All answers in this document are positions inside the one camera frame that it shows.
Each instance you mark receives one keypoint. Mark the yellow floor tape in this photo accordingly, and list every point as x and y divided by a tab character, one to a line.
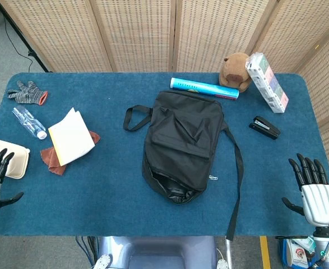
265	252

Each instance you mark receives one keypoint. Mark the blue emergency stop box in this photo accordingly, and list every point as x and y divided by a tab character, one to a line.
294	252

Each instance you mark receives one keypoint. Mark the blue cylindrical tube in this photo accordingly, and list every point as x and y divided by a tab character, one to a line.
203	88

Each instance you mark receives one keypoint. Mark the grey knit work glove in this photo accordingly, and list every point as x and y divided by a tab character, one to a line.
27	93

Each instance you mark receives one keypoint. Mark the silver table leg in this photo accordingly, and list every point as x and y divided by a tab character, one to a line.
229	252

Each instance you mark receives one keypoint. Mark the small paper clip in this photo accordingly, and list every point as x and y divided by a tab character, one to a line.
213	178

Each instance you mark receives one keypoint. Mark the black stapler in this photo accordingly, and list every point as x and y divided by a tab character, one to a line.
265	128

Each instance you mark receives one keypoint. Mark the blue grey robot torso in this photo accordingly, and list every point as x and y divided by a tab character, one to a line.
158	252

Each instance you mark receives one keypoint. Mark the brown cloth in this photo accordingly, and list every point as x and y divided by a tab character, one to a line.
52	162

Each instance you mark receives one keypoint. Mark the white tissue pack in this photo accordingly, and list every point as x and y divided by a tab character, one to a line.
268	84

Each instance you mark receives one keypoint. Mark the beige food container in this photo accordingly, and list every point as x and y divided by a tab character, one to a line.
15	159

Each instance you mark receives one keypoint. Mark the blue table mat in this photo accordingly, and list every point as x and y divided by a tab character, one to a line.
97	196

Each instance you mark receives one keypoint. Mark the brown capybara plush toy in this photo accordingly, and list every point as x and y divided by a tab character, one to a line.
234	73

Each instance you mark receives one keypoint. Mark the white notebook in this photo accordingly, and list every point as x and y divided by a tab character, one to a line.
71	137

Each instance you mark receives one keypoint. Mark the black backpack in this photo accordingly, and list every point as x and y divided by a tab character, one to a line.
181	140

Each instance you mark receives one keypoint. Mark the clear plastic water bottle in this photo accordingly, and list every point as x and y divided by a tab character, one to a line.
28	120

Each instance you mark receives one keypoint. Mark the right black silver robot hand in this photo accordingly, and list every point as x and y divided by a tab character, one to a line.
319	201

